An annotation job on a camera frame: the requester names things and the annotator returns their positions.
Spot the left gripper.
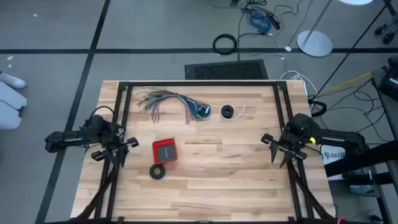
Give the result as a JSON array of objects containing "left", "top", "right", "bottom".
[{"left": 91, "top": 124, "right": 140, "bottom": 170}]

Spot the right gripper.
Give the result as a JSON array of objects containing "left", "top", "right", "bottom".
[{"left": 260, "top": 124, "right": 312, "bottom": 169}]

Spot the white cord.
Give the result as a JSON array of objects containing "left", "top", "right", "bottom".
[{"left": 220, "top": 102, "right": 248, "bottom": 121}]

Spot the black spool white label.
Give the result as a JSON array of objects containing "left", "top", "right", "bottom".
[{"left": 197, "top": 105, "right": 212, "bottom": 119}]

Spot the black tape roll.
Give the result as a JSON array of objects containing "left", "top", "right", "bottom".
[{"left": 149, "top": 163, "right": 167, "bottom": 180}]

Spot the red square tray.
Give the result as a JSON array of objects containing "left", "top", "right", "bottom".
[{"left": 151, "top": 138, "right": 178, "bottom": 165}]

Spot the white paper sign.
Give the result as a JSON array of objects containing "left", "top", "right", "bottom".
[{"left": 320, "top": 144, "right": 348, "bottom": 181}]

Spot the black side workbench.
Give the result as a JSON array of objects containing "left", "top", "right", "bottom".
[{"left": 323, "top": 67, "right": 398, "bottom": 224}]

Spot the black floor vent grille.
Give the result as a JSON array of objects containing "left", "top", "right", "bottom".
[{"left": 184, "top": 58, "right": 269, "bottom": 80}]

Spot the white round lamp base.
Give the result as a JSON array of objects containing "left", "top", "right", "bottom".
[{"left": 296, "top": 0, "right": 333, "bottom": 58}]

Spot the black desk device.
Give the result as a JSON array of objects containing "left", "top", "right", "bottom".
[{"left": 371, "top": 55, "right": 398, "bottom": 102}]

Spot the person's shoe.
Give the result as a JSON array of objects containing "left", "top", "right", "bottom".
[{"left": 0, "top": 72, "right": 27, "bottom": 90}]

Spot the black caster base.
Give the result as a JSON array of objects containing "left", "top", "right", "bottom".
[{"left": 374, "top": 14, "right": 398, "bottom": 45}]

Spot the white round lamp head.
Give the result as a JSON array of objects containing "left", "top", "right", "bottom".
[{"left": 338, "top": 0, "right": 374, "bottom": 6}]

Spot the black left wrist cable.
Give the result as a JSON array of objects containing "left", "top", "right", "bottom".
[{"left": 89, "top": 105, "right": 115, "bottom": 125}]

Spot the black corrugated hose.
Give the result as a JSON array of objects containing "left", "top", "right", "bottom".
[{"left": 307, "top": 98, "right": 328, "bottom": 118}]

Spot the white floor cable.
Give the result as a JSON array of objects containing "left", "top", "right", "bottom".
[{"left": 280, "top": 70, "right": 318, "bottom": 103}]

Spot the multicolour wire bundle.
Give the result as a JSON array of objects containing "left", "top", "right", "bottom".
[{"left": 136, "top": 86, "right": 206, "bottom": 125}]

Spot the yellow floor cable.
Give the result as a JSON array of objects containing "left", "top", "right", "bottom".
[{"left": 315, "top": 72, "right": 373, "bottom": 98}]

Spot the black coiled floor cable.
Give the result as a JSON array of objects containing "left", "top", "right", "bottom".
[{"left": 212, "top": 33, "right": 239, "bottom": 56}]

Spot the black power adapter cable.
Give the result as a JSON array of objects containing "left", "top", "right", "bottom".
[{"left": 208, "top": 0, "right": 308, "bottom": 37}]

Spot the blue coiled cable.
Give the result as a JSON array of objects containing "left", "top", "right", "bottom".
[{"left": 248, "top": 9, "right": 272, "bottom": 32}]

